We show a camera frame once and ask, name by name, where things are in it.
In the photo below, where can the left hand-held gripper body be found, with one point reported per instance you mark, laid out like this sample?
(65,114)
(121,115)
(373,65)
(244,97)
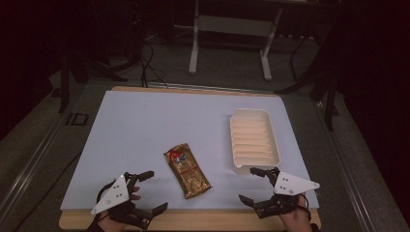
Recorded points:
(114,194)

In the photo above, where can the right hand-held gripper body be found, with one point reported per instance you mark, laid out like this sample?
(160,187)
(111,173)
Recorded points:
(291,185)

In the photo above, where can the white ribbed plastic tray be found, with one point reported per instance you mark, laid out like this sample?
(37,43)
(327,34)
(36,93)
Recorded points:
(254,141)

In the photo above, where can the gold snack packet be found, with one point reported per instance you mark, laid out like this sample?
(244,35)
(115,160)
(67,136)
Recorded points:
(187,170)

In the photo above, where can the person's left hand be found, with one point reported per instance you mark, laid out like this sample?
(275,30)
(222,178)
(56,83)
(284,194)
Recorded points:
(113,225)

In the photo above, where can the person's right hand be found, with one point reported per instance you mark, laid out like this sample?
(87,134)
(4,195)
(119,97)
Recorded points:
(296,218)

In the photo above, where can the white table mat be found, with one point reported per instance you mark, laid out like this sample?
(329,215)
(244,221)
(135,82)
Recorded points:
(151,129)

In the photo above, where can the black stand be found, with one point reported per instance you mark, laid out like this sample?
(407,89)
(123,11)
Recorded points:
(83,67)
(319,74)

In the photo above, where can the metal floor rail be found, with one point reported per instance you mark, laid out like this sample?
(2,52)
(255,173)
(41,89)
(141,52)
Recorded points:
(27,167)
(349,180)

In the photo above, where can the black rectangular floor bracket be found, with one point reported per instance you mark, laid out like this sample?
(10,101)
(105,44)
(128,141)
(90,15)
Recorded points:
(77,119)

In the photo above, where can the white metal desk frame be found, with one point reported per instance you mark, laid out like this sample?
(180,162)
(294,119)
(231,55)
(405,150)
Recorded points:
(232,27)

